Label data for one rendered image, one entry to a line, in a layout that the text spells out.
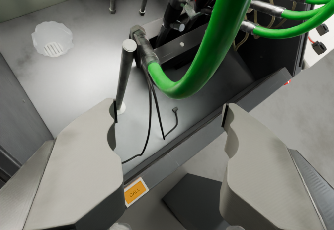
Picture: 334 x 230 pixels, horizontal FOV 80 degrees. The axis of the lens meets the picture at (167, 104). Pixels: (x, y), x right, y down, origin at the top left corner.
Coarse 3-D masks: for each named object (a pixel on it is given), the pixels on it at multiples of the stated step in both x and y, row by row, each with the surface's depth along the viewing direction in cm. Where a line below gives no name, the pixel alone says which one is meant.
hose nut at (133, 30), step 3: (132, 27) 28; (135, 27) 27; (138, 27) 27; (141, 27) 28; (132, 30) 27; (135, 30) 27; (138, 30) 27; (141, 30) 27; (144, 30) 28; (132, 33) 27; (132, 36) 27; (132, 39) 28
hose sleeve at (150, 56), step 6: (138, 36) 26; (144, 36) 26; (144, 42) 24; (144, 48) 24; (150, 48) 24; (144, 54) 23; (150, 54) 22; (156, 54) 23; (144, 60) 22; (150, 60) 22; (156, 60) 22; (144, 66) 22
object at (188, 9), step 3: (186, 3) 33; (189, 3) 33; (183, 6) 32; (186, 6) 33; (189, 6) 33; (186, 9) 33; (189, 9) 33; (192, 9) 33; (186, 12) 33; (189, 12) 33; (192, 12) 33; (189, 15) 32; (192, 15) 33
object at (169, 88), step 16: (224, 0) 8; (240, 0) 8; (224, 16) 8; (240, 16) 8; (208, 32) 9; (224, 32) 9; (208, 48) 10; (224, 48) 9; (192, 64) 11; (208, 64) 10; (160, 80) 18; (192, 80) 12; (176, 96) 15
